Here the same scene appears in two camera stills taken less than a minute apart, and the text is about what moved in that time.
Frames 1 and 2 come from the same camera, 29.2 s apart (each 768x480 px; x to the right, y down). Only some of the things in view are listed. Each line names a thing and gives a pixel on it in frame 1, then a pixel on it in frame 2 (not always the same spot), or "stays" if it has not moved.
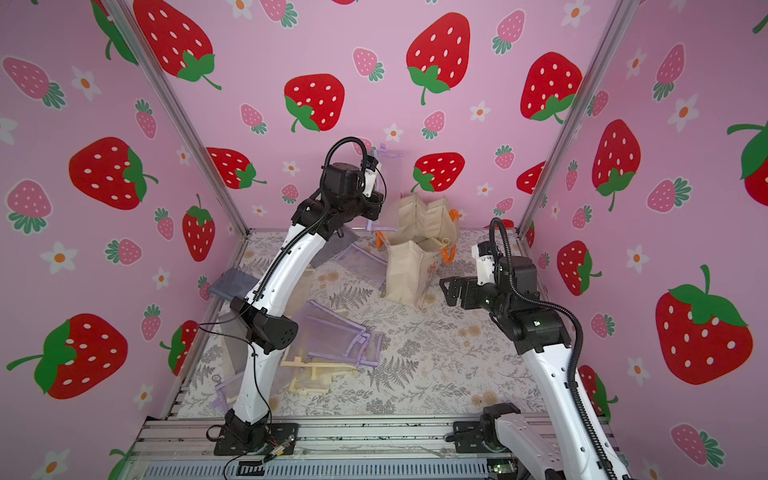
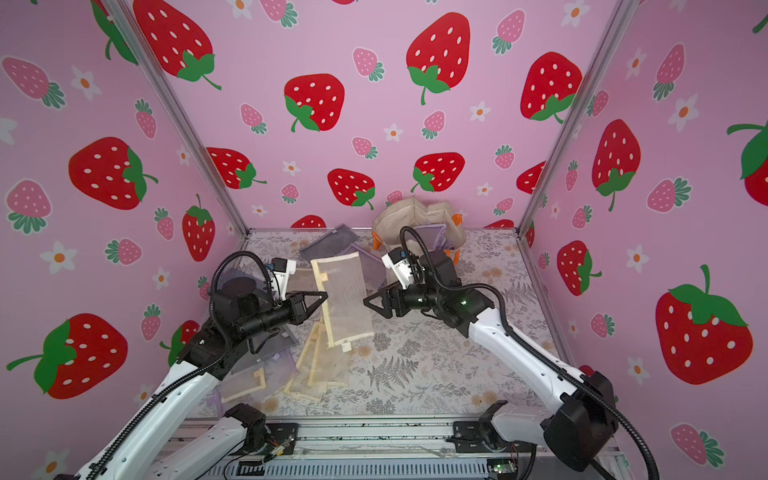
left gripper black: [372, 202] -> [296, 311]
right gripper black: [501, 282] -> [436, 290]
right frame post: [623, 16] stays
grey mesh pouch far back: [336, 241] stays
